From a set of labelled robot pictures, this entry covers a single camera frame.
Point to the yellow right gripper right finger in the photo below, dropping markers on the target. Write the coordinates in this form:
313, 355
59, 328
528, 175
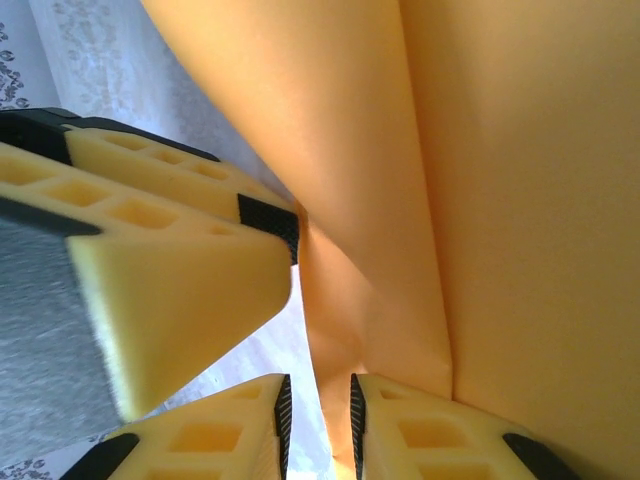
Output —
425, 420

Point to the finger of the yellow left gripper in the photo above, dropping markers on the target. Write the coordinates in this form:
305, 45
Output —
225, 185
175, 300

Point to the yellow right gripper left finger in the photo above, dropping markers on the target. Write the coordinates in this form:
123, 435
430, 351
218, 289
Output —
200, 450

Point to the orange paper sheet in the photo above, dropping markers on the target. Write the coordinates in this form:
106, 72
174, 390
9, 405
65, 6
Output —
500, 200

